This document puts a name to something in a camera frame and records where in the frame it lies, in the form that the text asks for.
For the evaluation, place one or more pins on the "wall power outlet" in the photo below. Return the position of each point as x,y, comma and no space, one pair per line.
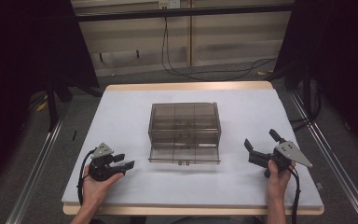
169,3

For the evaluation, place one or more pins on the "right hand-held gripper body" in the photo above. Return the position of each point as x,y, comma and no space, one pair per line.
284,155

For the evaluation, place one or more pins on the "wooden table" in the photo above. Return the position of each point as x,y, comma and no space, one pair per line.
186,85

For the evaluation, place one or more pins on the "smoky clear plastic drawer box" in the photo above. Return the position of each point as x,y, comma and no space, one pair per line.
185,123

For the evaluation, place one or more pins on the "black metal stand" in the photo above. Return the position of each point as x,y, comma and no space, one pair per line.
52,105
307,90

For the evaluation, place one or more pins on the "metal floor rail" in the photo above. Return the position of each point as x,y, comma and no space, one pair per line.
338,171
34,174

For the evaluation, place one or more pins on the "white table mat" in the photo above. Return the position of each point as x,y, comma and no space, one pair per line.
130,124

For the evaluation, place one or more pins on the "black curtain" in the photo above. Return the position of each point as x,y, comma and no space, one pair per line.
338,46
24,62

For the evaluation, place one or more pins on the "person's right hand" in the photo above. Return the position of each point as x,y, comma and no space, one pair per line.
276,183

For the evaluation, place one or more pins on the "person's left hand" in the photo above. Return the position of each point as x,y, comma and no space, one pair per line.
95,188

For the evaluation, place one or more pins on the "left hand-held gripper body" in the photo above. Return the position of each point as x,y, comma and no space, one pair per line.
101,168

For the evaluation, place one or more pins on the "yellow floor tape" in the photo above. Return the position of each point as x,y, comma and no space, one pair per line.
42,106

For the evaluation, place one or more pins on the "small black floor piece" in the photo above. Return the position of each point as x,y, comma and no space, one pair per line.
74,134

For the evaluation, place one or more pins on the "black horizontal bar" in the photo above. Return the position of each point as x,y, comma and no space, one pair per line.
183,13

